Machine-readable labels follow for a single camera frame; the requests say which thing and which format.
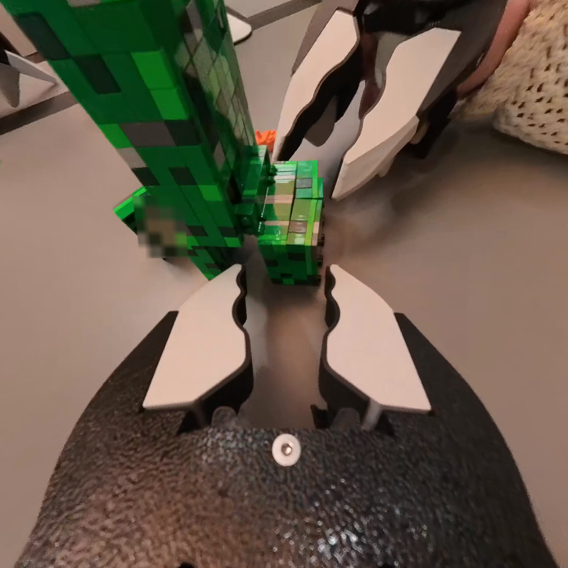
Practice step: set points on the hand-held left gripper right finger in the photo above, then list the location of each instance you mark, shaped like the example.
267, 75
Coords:
377, 355

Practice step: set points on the person's right hand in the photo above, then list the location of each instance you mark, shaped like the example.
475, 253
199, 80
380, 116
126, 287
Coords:
501, 44

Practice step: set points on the orange brick separator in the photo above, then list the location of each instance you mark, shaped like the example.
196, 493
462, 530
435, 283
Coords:
266, 138

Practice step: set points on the person's right forearm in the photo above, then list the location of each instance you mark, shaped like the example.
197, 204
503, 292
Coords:
532, 80

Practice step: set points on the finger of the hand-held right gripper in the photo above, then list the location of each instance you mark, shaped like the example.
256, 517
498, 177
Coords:
310, 80
399, 111

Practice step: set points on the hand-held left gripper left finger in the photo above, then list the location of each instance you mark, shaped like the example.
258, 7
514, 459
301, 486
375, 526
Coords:
199, 355

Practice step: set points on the white rounded board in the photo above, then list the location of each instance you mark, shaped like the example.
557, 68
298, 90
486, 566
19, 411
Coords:
239, 22

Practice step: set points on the green lego leg block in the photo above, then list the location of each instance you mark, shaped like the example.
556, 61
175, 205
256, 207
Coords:
293, 222

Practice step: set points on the green lego creeper figure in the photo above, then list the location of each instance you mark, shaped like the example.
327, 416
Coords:
155, 88

